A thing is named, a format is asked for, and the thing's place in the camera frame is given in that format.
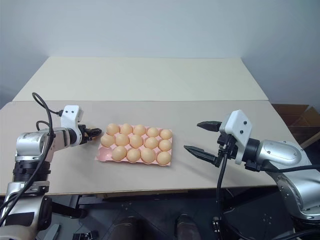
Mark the pink plastic egg tray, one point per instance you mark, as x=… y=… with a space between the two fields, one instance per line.
x=105 y=154

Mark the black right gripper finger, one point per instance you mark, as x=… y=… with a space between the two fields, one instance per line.
x=200 y=153
x=209 y=125

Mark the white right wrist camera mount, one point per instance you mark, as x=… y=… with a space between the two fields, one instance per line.
x=240 y=125

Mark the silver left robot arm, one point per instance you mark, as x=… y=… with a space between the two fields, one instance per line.
x=30 y=145

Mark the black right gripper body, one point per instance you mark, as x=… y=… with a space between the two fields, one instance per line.
x=226 y=147

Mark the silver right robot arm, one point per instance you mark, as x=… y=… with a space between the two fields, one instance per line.
x=282 y=152

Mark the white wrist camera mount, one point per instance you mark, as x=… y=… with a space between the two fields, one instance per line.
x=240 y=125
x=70 y=117

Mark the tan egg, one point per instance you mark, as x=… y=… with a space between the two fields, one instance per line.
x=122 y=139
x=153 y=132
x=148 y=155
x=133 y=155
x=119 y=153
x=113 y=128
x=166 y=134
x=165 y=145
x=151 y=143
x=107 y=140
x=136 y=141
x=139 y=130
x=163 y=158
x=126 y=129

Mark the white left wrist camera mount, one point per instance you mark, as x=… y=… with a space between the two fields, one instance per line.
x=70 y=117

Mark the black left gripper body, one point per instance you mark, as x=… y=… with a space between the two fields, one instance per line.
x=82 y=135

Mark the dark rounded shape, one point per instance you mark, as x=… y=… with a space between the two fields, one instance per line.
x=186 y=226

